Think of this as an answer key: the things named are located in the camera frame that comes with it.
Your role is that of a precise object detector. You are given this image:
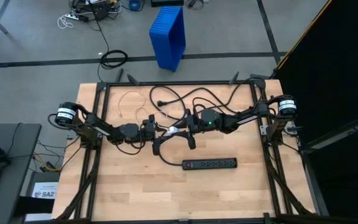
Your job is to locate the black power strip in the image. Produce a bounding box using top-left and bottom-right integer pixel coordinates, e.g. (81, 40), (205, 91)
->
(181, 157), (238, 171)

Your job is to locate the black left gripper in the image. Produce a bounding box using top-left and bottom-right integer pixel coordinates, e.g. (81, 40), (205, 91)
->
(118, 114), (180, 157)

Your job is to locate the grey metal side stand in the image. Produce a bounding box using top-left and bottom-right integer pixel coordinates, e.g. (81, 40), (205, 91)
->
(299, 111), (358, 217)

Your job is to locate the black power strip cord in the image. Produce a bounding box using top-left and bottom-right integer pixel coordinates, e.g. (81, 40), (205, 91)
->
(149, 77), (266, 167)

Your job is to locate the black flat box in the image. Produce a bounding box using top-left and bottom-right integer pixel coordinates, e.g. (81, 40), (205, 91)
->
(150, 0), (185, 7)

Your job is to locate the pile of black electronics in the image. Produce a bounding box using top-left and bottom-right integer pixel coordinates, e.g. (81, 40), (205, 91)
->
(69, 0), (121, 22)

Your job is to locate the yellow cable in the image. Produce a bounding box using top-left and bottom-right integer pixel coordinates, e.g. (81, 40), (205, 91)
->
(32, 146), (83, 172)

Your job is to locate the blue plastic crate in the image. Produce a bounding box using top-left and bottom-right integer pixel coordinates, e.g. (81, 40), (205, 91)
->
(149, 5), (187, 73)

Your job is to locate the black aluminium table frame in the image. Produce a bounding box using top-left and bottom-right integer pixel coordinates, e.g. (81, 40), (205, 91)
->
(53, 72), (323, 224)

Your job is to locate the black curtain panel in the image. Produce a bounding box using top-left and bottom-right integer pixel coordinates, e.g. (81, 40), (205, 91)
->
(272, 0), (358, 224)

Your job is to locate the black power adapter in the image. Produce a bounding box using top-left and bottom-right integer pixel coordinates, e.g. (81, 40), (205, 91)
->
(185, 0), (209, 9)

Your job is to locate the black coiled floor cable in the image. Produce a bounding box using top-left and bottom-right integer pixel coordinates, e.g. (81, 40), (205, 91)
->
(87, 0), (129, 83)

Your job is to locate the pink clear USB cable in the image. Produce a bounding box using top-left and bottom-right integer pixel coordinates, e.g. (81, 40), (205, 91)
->
(117, 90), (171, 129)

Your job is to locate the dark grey desk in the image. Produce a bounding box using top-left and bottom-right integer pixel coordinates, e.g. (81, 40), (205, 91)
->
(0, 123), (42, 224)

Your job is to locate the white power strip with cable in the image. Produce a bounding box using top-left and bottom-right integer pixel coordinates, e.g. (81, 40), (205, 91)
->
(57, 12), (88, 30)

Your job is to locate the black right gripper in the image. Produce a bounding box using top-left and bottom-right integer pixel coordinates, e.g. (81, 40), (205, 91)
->
(178, 107), (225, 151)

